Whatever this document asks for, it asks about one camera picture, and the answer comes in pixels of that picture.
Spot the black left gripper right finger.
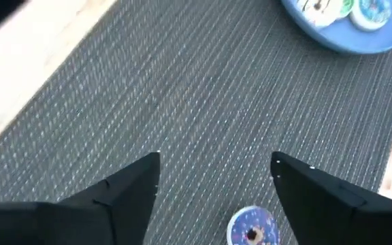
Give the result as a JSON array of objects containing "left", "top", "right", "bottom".
[{"left": 271, "top": 152, "right": 392, "bottom": 245}]

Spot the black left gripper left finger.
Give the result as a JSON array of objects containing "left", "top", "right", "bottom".
[{"left": 0, "top": 152, "right": 161, "bottom": 245}]

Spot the green iced donut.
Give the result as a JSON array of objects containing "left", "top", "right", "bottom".
[{"left": 338, "top": 0, "right": 356, "bottom": 20}]

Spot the purple-blue sprinkled donut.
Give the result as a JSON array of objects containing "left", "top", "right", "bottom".
[{"left": 226, "top": 205, "right": 281, "bottom": 245}]

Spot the grey woven placemat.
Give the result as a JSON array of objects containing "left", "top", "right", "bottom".
[{"left": 0, "top": 0, "right": 392, "bottom": 245}]

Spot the blue plate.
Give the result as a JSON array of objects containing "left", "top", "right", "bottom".
[{"left": 280, "top": 0, "right": 392, "bottom": 55}]

